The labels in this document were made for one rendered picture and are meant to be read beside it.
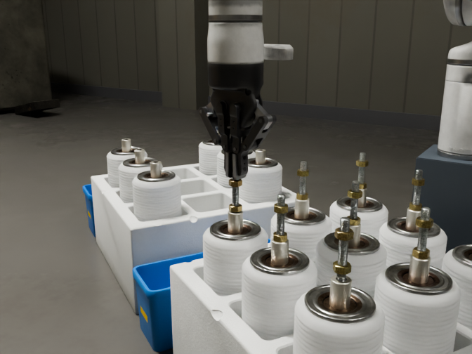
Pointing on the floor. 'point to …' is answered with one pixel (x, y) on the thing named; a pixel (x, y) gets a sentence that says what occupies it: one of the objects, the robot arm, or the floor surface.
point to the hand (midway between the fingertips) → (235, 164)
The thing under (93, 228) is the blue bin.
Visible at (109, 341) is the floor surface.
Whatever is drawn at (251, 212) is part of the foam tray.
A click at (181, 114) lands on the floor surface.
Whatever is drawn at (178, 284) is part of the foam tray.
